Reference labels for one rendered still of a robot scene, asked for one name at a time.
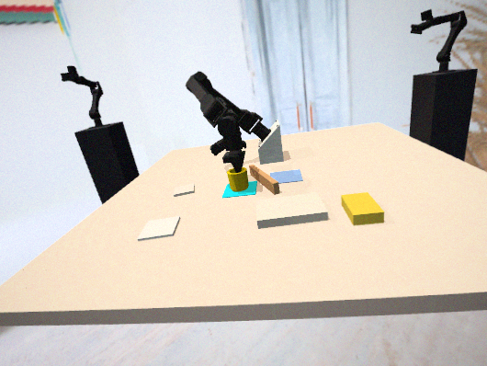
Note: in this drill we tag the yellow rectangular block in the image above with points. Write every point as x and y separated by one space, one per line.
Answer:
362 209

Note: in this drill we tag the brown wooden bar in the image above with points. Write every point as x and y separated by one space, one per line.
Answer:
266 180

